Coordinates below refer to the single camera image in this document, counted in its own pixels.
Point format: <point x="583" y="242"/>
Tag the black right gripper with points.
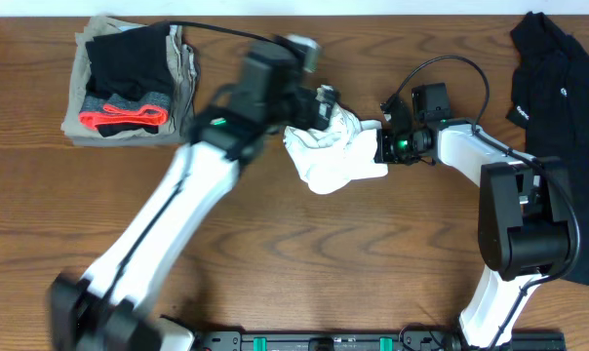
<point x="382" y="154"/>

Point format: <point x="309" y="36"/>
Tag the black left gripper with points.
<point x="298" y="117"/>

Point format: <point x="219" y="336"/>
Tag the white t-shirt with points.
<point x="328" y="160"/>

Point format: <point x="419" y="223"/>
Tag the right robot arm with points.
<point x="528" y="232"/>

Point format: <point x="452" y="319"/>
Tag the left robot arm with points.
<point x="109" y="307"/>

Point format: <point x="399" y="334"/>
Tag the folded khaki garment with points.
<point x="182" y="65"/>

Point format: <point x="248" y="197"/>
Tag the black t-shirt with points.
<point x="550" y="101"/>

